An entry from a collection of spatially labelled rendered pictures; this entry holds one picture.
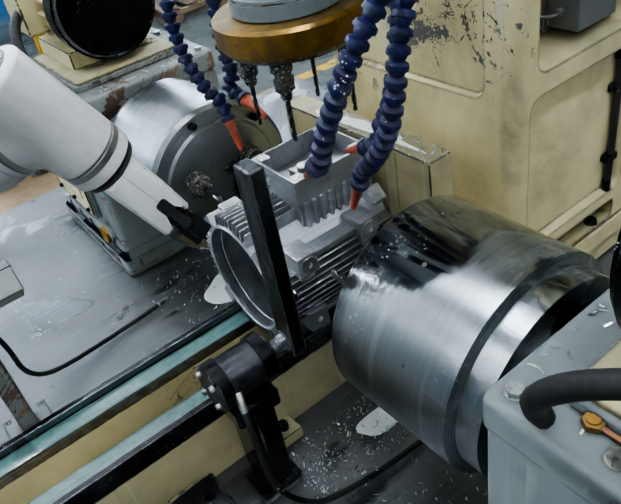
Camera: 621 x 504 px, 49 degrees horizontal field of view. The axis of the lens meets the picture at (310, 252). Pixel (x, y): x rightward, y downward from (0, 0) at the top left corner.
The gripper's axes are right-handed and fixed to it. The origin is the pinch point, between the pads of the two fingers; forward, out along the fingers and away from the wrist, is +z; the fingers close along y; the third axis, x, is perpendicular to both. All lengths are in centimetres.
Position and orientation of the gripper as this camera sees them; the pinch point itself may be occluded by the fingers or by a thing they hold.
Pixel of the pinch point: (192, 226)
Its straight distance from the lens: 90.8
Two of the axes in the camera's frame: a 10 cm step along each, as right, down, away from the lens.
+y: 6.1, 3.9, -6.9
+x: 5.9, -8.0, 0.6
